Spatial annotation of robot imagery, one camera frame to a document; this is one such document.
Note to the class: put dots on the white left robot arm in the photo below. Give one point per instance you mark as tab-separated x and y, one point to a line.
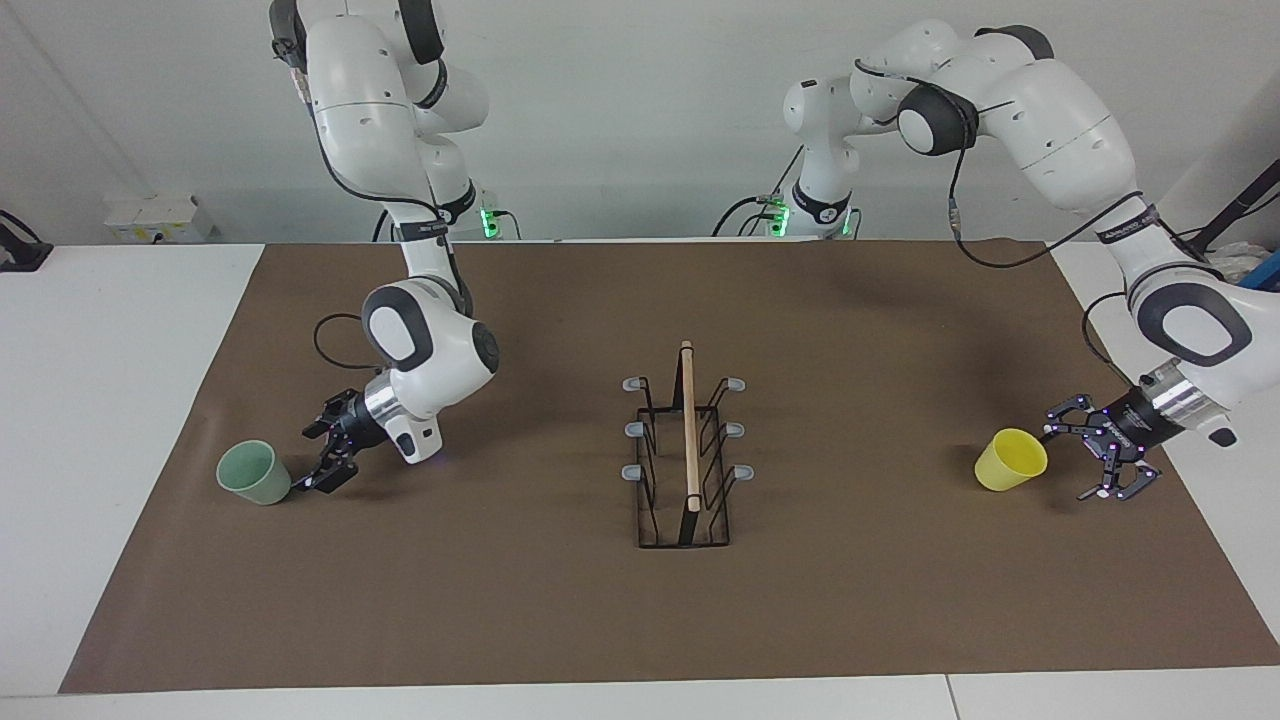
1060	120

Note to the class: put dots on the black clamp stand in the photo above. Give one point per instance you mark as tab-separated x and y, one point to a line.
25	255

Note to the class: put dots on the pale green plastic cup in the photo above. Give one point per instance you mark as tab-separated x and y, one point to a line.
255	485

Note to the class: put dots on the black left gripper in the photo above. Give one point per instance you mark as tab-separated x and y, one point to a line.
1135	420

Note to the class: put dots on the clear plastic bag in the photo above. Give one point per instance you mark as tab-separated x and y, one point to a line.
1235	262

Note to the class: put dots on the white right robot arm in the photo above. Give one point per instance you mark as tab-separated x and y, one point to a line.
380	110

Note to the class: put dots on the yellow plastic cup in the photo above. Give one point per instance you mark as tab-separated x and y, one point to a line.
1005	468

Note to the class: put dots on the black pole stand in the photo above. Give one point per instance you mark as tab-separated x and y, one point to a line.
1240	205

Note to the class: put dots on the blue box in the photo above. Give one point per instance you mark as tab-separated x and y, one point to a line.
1265	272

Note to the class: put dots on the white wall socket box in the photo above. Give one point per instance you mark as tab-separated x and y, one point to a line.
160	220

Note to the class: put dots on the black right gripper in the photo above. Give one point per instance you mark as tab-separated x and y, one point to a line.
360	422

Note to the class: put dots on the brown table mat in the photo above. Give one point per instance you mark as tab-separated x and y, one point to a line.
500	600

